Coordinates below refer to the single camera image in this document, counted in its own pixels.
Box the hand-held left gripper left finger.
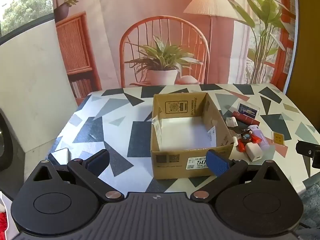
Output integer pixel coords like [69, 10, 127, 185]
[24, 149, 125, 202]

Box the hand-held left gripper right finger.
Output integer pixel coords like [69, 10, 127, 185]
[191, 149, 293, 203]

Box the white tube with red cap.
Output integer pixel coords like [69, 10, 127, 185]
[232, 135, 247, 153]

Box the gold card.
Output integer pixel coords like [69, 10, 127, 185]
[271, 131, 285, 146]

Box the white charger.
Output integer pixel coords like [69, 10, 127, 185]
[244, 142, 264, 162]

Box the key with brown keychain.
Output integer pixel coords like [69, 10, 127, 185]
[229, 126, 252, 143]

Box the cardboard box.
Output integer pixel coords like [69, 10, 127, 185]
[150, 92, 235, 180]

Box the purple device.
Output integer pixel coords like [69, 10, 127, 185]
[249, 125, 270, 152]

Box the dark red tube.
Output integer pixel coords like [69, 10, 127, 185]
[232, 112, 260, 126]

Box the clear box with blue label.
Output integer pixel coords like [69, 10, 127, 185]
[237, 102, 260, 119]

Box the black smartphone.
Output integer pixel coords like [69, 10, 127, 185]
[49, 148, 70, 167]

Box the dark round object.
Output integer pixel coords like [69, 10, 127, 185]
[0, 107, 14, 173]

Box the red and white object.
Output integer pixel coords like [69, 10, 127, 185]
[0, 191, 12, 240]

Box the printed room backdrop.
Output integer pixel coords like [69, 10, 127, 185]
[51, 0, 299, 105]

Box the window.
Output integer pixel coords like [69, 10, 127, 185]
[0, 0, 54, 39]

